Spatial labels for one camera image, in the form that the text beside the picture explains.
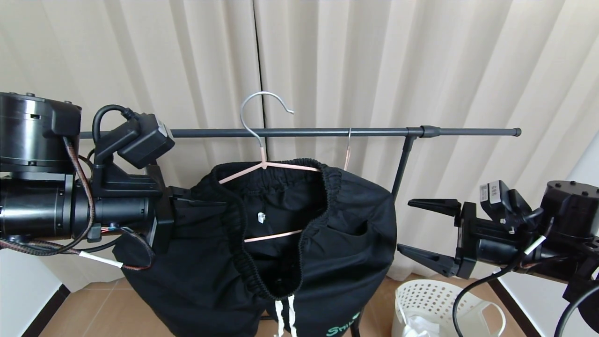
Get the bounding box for black shorts with white cords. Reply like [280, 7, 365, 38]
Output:
[112, 158, 398, 337]

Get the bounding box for white laundry basket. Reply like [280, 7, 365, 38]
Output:
[392, 279, 507, 337]

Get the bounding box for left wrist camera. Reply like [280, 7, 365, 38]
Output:
[92, 112, 176, 197]

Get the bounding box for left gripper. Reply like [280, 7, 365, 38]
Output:
[72, 186, 175, 252]

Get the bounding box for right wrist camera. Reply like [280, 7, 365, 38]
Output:
[479, 180, 546, 234]

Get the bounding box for black clothes rack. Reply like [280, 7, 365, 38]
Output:
[79, 125, 522, 337]

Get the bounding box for white garment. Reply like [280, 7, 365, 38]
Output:
[402, 315, 441, 337]

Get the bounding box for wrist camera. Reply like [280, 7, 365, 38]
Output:
[92, 112, 176, 197]
[479, 180, 546, 234]

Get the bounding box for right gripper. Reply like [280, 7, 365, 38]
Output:
[396, 198, 549, 280]

